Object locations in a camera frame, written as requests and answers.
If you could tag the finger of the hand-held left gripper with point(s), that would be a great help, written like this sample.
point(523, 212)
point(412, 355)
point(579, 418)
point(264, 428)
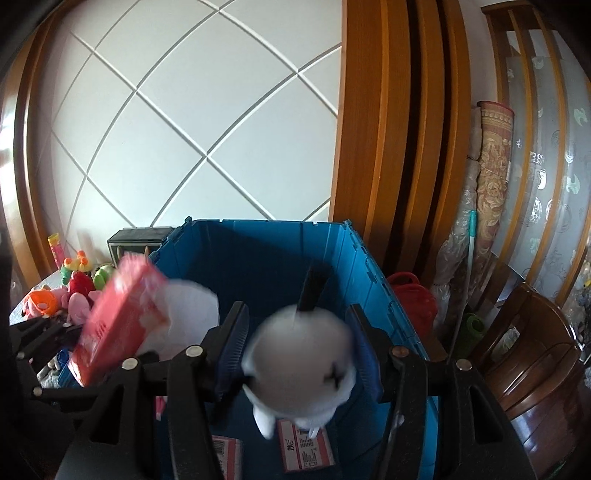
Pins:
point(69, 394)
point(51, 334)

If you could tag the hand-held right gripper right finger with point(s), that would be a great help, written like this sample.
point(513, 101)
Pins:
point(365, 357)

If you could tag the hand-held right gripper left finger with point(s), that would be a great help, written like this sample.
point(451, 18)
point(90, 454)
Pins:
point(233, 344)

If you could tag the white tissue pack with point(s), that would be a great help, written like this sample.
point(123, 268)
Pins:
point(189, 314)

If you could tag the white black dog plush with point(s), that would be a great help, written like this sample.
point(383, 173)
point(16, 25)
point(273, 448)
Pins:
point(300, 360)

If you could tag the red tissue box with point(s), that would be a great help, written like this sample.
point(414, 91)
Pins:
point(117, 323)

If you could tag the blue plastic crate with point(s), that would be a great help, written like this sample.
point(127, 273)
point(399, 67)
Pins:
point(272, 263)

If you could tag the pink floral tissue pack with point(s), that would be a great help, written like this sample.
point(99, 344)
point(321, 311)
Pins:
point(304, 445)

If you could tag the small pink tissue packet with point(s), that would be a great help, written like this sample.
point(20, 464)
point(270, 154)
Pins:
point(228, 457)

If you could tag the orange pink plush toy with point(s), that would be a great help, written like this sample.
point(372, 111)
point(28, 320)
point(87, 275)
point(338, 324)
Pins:
point(41, 303)

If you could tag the large pink pig plush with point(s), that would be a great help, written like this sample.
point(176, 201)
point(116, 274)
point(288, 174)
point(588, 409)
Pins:
point(76, 304)

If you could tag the red plush toy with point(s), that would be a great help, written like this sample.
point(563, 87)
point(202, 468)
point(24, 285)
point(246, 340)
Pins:
point(82, 284)

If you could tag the green orange plush toy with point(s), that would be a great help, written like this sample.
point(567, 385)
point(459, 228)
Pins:
point(78, 265)

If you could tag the red plastic basket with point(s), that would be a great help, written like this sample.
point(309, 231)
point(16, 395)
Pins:
point(415, 300)

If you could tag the green frog plush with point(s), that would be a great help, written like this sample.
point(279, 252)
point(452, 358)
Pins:
point(105, 276)

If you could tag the yellow pink tube can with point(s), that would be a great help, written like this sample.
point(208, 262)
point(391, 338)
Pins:
point(56, 254)

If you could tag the rolled green mat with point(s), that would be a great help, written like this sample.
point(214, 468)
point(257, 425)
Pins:
point(473, 334)

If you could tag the black gift box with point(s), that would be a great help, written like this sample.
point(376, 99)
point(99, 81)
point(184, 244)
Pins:
point(138, 242)

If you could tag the rolled plastic-wrapped mat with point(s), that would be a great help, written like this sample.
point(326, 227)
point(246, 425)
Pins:
point(457, 240)

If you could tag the wooden chair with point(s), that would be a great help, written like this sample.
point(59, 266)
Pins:
point(535, 369)

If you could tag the rolled patterned rug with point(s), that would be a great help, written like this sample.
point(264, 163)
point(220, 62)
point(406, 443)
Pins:
point(495, 175)

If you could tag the wooden lattice screen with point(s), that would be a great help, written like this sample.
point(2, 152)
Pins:
point(545, 138)

